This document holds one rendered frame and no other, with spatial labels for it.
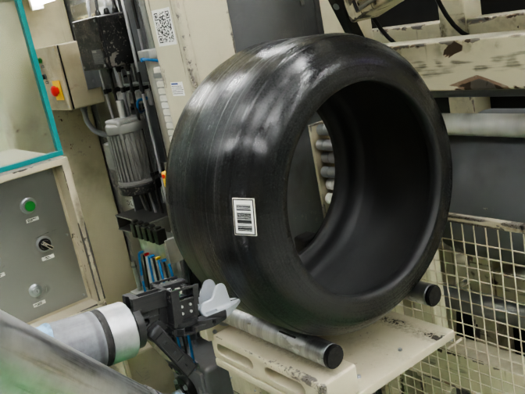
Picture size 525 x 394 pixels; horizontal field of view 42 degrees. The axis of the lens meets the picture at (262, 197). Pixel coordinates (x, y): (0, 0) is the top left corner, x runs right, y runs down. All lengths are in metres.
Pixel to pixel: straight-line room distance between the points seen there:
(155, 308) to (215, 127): 0.31
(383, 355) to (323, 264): 0.25
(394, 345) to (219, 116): 0.62
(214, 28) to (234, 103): 0.37
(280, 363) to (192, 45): 0.66
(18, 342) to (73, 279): 1.04
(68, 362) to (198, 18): 0.86
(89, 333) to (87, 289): 0.73
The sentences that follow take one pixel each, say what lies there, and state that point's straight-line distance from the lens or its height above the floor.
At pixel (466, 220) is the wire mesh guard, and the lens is 1.55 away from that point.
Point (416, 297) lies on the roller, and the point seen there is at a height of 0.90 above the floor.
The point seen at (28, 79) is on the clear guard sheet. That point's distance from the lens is 1.66.
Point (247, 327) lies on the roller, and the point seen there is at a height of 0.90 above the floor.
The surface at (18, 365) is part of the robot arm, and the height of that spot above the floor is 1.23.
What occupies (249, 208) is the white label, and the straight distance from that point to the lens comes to 1.07.
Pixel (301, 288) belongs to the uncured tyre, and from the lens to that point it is 1.16.
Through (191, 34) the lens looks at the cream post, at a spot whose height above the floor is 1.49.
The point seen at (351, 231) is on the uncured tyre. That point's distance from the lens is 1.57.
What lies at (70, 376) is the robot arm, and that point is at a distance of 0.79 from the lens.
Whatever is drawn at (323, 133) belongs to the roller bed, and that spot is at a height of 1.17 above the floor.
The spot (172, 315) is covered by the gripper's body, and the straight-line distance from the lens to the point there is 1.12.
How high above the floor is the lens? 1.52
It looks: 15 degrees down
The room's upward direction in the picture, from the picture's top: 11 degrees counter-clockwise
